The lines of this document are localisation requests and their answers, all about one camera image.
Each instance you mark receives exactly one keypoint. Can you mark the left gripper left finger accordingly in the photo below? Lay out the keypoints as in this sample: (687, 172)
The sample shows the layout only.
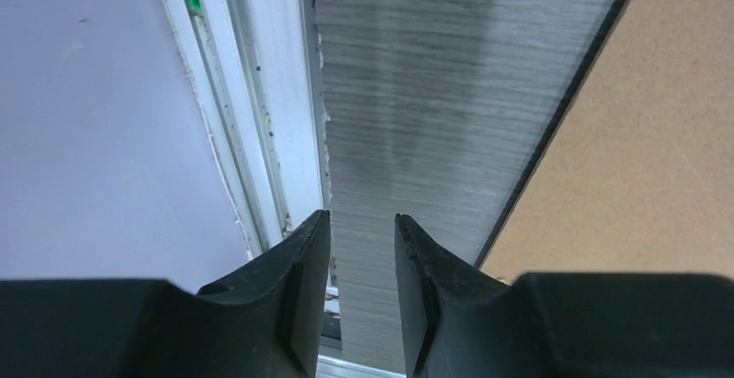
(261, 320)

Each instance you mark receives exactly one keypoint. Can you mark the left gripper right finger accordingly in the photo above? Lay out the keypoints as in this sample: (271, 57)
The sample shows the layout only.
(459, 322)

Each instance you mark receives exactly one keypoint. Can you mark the brown backing board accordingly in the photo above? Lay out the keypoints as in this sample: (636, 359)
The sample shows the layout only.
(639, 174)

